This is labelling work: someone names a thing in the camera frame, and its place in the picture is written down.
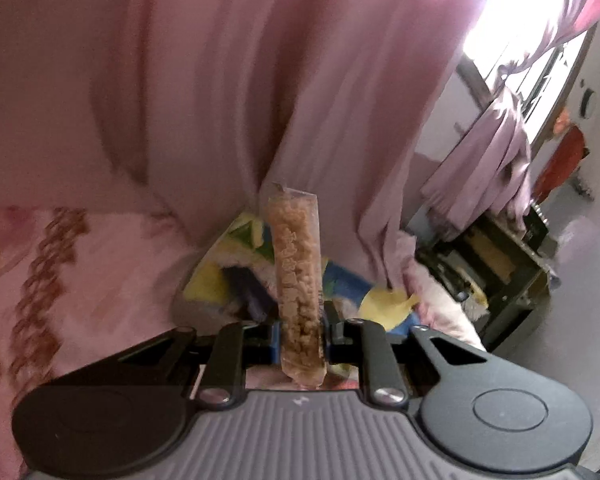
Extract clear crispy rice cake pack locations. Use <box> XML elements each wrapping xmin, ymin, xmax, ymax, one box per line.
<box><xmin>266</xmin><ymin>184</ymin><xmax>327</xmax><ymax>389</ymax></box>

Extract painted cardboard box tray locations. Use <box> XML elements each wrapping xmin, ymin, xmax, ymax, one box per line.
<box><xmin>172</xmin><ymin>210</ymin><xmax>424</xmax><ymax>391</ymax></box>

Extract dark wooden desk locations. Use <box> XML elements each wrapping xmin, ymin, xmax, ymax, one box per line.
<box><xmin>416</xmin><ymin>205</ymin><xmax>559</xmax><ymax>356</ymax></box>

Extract floral pink bedsheet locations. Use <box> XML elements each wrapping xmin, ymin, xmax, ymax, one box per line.
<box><xmin>0</xmin><ymin>204</ymin><xmax>487</xmax><ymax>480</ymax></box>

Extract hanging pink cloth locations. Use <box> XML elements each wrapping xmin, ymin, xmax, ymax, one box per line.
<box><xmin>419</xmin><ymin>49</ymin><xmax>537</xmax><ymax>241</ymax></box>

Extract pink draped curtain sheet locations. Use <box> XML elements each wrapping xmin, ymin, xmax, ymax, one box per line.
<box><xmin>0</xmin><ymin>0</ymin><xmax>481</xmax><ymax>284</ymax></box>

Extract red hanging ornament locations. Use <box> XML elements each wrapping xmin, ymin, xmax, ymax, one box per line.
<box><xmin>532</xmin><ymin>107</ymin><xmax>588</xmax><ymax>204</ymax></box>

